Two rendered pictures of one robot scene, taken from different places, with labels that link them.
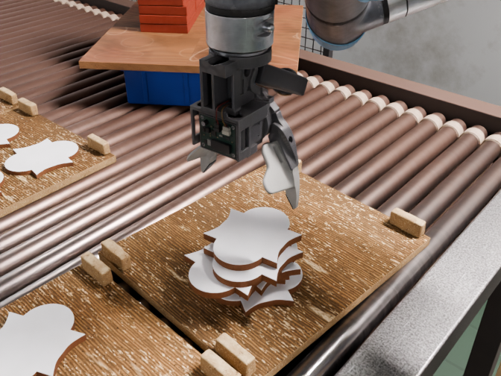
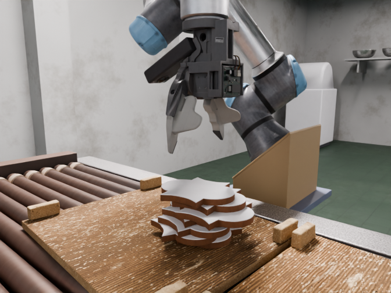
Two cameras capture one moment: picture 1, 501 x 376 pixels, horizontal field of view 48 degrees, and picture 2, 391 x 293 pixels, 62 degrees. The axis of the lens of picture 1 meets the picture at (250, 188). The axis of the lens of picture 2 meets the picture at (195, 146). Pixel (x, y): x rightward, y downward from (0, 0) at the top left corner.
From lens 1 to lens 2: 0.89 m
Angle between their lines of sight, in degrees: 84
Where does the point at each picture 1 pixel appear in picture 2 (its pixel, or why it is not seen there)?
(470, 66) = not seen: outside the picture
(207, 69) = (231, 25)
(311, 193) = (93, 208)
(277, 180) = (229, 114)
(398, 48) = not seen: outside the picture
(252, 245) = (210, 188)
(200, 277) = (237, 216)
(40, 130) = not seen: outside the picture
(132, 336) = (282, 285)
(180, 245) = (147, 267)
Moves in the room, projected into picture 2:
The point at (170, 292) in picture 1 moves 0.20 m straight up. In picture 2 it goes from (219, 268) to (221, 132)
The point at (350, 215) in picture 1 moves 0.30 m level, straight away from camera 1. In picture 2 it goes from (130, 199) to (18, 190)
